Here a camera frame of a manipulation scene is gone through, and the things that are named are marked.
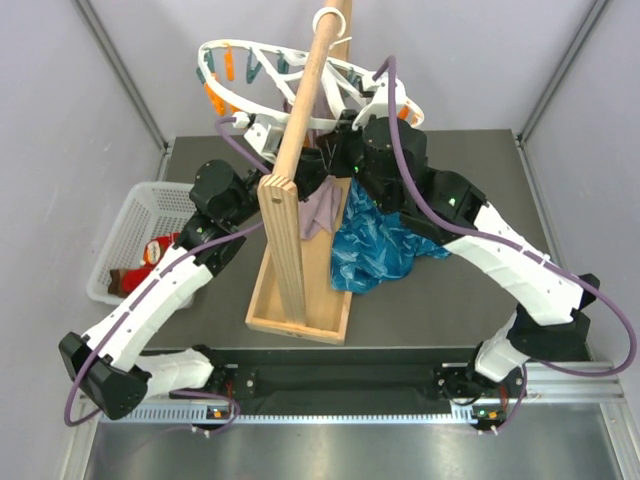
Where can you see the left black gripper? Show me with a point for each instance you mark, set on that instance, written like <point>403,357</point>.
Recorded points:
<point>310,172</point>

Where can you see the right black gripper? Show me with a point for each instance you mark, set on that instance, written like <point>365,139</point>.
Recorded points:
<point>337,142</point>

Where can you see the white oval clip hanger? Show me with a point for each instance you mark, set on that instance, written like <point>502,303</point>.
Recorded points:
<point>343,84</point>

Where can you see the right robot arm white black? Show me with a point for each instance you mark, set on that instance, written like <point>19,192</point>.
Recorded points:
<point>549,323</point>

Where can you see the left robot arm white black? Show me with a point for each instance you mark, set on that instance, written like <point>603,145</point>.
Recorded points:
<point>106,362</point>

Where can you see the mauve cloth on hanger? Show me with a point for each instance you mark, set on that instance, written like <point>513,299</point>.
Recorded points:
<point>318,211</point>

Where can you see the blue patterned cloth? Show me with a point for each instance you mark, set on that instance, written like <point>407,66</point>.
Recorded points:
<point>371,248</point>

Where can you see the wooden drying rack stand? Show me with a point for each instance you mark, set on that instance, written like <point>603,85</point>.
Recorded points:
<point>292,295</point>

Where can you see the white perforated plastic basket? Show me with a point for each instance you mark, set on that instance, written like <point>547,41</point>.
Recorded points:
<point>150,210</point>

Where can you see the red santa christmas sock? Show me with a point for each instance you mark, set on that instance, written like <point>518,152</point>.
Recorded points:
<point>124,281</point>

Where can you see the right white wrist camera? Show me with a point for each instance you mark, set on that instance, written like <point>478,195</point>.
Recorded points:
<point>385,93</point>

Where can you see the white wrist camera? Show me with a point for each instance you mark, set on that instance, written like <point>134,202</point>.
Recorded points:
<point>385,93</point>
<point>263,133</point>

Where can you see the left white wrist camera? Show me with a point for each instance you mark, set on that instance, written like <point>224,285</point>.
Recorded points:
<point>263,133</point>

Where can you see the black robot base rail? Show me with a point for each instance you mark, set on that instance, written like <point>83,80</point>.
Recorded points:
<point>351,381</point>

